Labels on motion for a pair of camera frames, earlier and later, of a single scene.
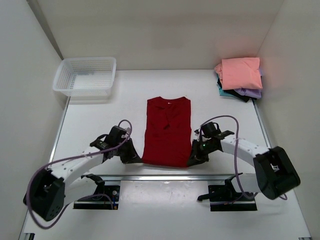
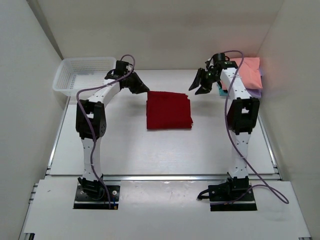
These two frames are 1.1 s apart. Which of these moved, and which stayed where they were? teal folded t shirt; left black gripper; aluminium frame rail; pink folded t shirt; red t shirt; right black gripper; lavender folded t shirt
Moved: right black gripper; left black gripper; red t shirt
Stayed: lavender folded t shirt; aluminium frame rail; teal folded t shirt; pink folded t shirt
